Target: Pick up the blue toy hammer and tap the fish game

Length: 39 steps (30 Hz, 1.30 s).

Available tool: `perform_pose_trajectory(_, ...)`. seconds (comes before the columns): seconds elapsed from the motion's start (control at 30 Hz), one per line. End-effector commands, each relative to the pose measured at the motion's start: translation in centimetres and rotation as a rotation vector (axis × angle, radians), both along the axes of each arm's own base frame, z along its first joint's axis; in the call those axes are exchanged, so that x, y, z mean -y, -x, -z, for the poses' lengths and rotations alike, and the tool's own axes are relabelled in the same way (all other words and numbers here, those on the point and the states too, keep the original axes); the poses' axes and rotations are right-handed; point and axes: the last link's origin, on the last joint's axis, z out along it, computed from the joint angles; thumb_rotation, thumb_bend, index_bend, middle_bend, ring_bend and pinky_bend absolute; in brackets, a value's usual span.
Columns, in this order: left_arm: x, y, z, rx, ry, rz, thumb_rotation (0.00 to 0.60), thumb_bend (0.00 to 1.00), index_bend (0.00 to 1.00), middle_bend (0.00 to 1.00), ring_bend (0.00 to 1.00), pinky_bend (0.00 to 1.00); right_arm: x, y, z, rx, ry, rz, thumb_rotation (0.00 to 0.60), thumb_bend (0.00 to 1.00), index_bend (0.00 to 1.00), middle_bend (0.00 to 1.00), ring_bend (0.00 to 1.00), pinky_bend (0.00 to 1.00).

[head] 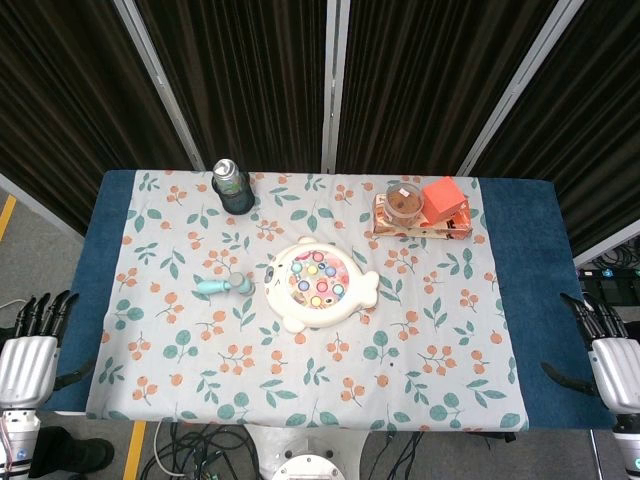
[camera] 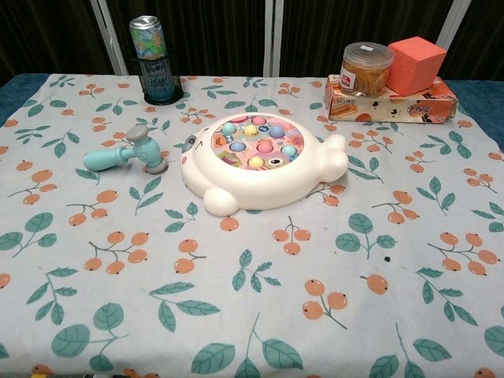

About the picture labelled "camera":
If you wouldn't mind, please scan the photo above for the floral fruit print tablecloth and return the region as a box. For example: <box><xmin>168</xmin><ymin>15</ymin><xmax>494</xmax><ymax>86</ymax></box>
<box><xmin>0</xmin><ymin>73</ymin><xmax>504</xmax><ymax>378</ymax></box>

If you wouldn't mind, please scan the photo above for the orange printed cardboard box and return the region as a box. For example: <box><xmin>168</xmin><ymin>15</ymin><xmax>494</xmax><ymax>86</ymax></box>
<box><xmin>323</xmin><ymin>73</ymin><xmax>458</xmax><ymax>125</ymax></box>

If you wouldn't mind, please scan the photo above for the light blue toy hammer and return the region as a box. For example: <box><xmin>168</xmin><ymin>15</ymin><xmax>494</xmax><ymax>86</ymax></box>
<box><xmin>82</xmin><ymin>124</ymin><xmax>171</xmax><ymax>175</ymax></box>

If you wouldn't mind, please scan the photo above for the printed drink can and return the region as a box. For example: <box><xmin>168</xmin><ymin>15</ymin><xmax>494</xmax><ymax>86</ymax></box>
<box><xmin>129</xmin><ymin>15</ymin><xmax>169</xmax><ymax>80</ymax></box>

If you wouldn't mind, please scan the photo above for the white screen frame post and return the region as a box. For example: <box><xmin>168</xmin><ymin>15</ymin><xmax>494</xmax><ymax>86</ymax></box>
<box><xmin>435</xmin><ymin>0</ymin><xmax>462</xmax><ymax>80</ymax></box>
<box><xmin>262</xmin><ymin>0</ymin><xmax>284</xmax><ymax>78</ymax></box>
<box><xmin>89</xmin><ymin>0</ymin><xmax>129</xmax><ymax>76</ymax></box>

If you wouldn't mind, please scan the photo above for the white fish-shaped toy tray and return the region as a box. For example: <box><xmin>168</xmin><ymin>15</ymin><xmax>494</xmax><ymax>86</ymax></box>
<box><xmin>180</xmin><ymin>113</ymin><xmax>349</xmax><ymax>216</ymax></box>

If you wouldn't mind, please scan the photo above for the dark screen panel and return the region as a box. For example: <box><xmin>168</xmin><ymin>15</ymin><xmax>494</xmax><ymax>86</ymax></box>
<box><xmin>0</xmin><ymin>0</ymin><xmax>119</xmax><ymax>86</ymax></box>
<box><xmin>275</xmin><ymin>0</ymin><xmax>458</xmax><ymax>78</ymax></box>
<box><xmin>436</xmin><ymin>0</ymin><xmax>504</xmax><ymax>82</ymax></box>

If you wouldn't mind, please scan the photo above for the clear jar of rubber bands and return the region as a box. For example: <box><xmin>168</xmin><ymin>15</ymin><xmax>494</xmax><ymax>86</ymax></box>
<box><xmin>339</xmin><ymin>41</ymin><xmax>395</xmax><ymax>98</ymax></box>

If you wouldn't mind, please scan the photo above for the orange foam cube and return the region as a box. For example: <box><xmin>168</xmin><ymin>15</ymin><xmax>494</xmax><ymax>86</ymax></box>
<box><xmin>384</xmin><ymin>36</ymin><xmax>448</xmax><ymax>97</ymax></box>

